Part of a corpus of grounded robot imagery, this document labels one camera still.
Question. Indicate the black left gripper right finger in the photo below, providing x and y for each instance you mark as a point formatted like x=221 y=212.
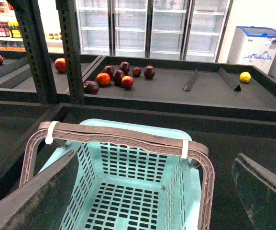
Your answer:
x=256 y=188

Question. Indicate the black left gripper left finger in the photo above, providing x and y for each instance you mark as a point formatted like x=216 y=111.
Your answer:
x=41 y=203

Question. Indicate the turquoise plastic shopping basket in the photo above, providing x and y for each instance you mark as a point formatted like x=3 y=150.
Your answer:
x=123 y=188

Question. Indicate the dark apple front left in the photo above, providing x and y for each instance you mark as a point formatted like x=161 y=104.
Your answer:
x=91 y=87

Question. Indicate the red yellow apple in group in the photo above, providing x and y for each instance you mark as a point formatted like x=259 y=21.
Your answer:
x=127 y=82

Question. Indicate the dark apple centre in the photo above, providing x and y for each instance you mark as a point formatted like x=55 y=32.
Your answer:
x=117 y=77

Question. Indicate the dark apple back left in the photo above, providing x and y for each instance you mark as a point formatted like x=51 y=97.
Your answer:
x=109 y=70

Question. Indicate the dark apple back top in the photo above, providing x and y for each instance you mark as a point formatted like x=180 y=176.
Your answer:
x=125 y=67

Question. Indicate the small dark red apple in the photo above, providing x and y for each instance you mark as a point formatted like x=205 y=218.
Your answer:
x=136 y=72

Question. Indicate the dark apple right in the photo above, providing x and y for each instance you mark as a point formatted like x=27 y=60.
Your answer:
x=149 y=72

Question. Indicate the white zip tie left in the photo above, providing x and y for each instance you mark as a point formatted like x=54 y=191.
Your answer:
x=49 y=138

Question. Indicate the white zip tie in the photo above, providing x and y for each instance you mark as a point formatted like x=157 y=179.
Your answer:
x=184 y=153
x=49 y=138

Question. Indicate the near black display tray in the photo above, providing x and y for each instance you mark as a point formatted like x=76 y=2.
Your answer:
x=225 y=138

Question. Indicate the white zip tie right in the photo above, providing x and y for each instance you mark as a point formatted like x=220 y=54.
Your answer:
x=184 y=153

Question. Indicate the black produce display tray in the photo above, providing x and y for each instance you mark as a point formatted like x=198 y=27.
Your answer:
x=194 y=88

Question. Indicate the black divider right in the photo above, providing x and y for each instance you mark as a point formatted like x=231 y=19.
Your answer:
x=229 y=80

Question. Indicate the yellow lemon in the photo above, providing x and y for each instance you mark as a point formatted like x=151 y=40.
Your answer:
x=245 y=77

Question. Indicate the left black display tray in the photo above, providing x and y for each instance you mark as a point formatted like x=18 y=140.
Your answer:
x=16 y=81

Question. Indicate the orange tomato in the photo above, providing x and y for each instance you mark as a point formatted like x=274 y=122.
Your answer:
x=103 y=79

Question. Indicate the white chest freezer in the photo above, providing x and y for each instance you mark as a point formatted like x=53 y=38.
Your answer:
x=254 y=46

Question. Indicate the shelf with sauce bottles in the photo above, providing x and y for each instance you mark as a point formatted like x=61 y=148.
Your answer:
x=11 y=35

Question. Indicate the glass door display fridge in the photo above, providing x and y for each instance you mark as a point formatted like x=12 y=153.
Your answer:
x=191 y=30

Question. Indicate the red apple behind post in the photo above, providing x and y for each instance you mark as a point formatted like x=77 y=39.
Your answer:
x=60 y=65

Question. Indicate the black metal rack post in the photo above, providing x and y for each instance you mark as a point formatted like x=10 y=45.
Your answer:
x=68 y=24
x=29 y=18

